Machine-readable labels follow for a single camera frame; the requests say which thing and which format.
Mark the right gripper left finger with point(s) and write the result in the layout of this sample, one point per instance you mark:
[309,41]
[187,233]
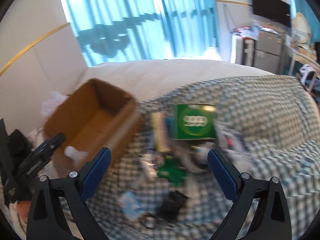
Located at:
[46,219]

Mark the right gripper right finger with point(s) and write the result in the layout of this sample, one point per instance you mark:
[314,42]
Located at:
[271,219]

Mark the white rabbit figurine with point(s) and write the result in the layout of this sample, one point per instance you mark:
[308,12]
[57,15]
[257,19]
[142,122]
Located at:
[76,156]

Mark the green medicine box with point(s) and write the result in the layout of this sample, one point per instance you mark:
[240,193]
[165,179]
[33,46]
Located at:
[193,121]

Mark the brown cardboard box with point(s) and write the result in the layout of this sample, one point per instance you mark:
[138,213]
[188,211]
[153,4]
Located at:
[98,114]

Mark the checkered green white cloth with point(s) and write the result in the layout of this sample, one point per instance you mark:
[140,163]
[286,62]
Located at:
[268,125]

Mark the black small pouch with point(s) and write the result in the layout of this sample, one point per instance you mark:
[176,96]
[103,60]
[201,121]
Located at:
[171,206]

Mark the cream white bedspread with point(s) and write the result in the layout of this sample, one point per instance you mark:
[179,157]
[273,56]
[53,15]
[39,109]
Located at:
[148,79]

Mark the teal window curtain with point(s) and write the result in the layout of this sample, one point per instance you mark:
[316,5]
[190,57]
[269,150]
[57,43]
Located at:
[130,30]

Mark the grey cabinet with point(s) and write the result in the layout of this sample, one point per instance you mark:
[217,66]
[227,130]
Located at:
[267,50]

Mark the white suitcase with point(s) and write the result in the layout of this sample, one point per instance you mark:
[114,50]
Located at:
[237,48]

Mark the black wall television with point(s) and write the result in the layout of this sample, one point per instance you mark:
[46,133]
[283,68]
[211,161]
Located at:
[275,10]

